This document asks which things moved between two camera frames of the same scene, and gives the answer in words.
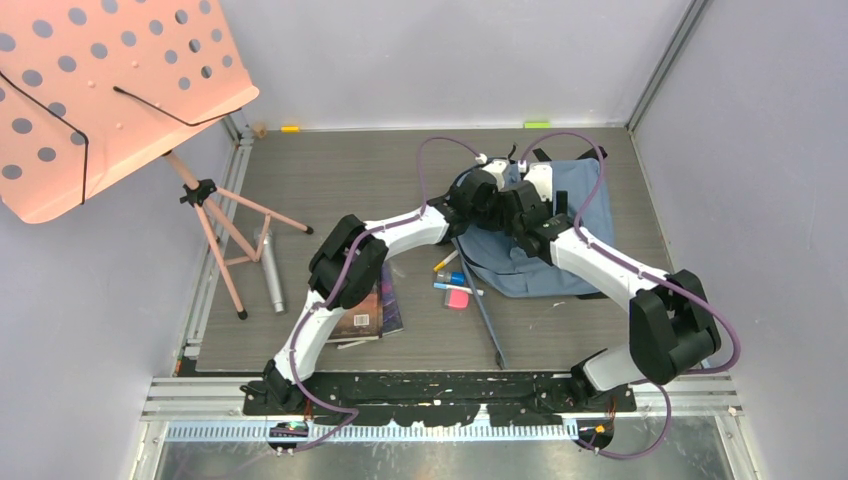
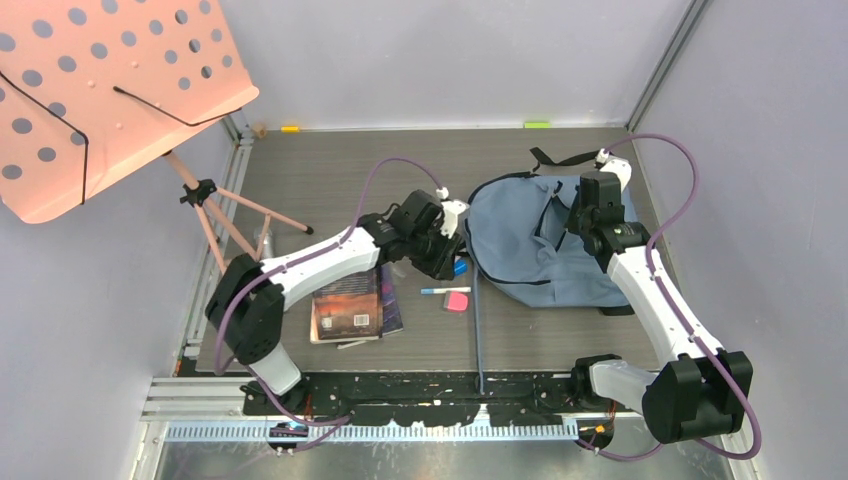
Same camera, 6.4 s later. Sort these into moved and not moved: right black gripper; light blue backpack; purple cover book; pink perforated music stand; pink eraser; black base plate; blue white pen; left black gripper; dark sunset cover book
Moved: left black gripper; right black gripper; blue white pen; light blue backpack
Not moved: dark sunset cover book; pink perforated music stand; pink eraser; black base plate; purple cover book
